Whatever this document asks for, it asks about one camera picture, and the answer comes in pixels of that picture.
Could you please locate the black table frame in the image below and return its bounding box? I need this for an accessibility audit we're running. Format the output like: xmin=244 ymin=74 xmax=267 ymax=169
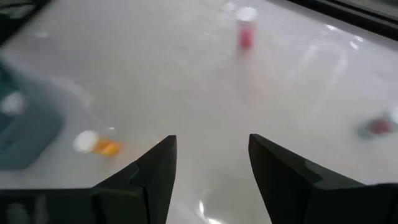
xmin=285 ymin=0 xmax=398 ymax=41

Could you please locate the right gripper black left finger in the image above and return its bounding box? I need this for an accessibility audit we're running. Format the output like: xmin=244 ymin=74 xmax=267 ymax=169
xmin=91 ymin=134 xmax=178 ymax=224

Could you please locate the red pill medicine bottle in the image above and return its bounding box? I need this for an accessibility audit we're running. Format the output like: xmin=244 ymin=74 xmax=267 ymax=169
xmin=234 ymin=6 xmax=259 ymax=52

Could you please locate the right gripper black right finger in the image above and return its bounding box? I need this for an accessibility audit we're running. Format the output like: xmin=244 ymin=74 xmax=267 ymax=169
xmin=248 ymin=133 xmax=368 ymax=224

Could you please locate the green-tinted red pill bottle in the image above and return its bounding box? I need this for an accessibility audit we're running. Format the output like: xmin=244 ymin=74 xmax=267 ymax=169
xmin=356 ymin=105 xmax=398 ymax=141

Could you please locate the orange pill medicine bottle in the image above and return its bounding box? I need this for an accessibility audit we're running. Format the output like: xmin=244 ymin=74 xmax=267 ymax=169
xmin=73 ymin=129 xmax=123 ymax=157

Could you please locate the teal plastic bin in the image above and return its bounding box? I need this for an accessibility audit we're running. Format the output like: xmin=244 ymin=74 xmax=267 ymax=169
xmin=0 ymin=58 xmax=65 ymax=171

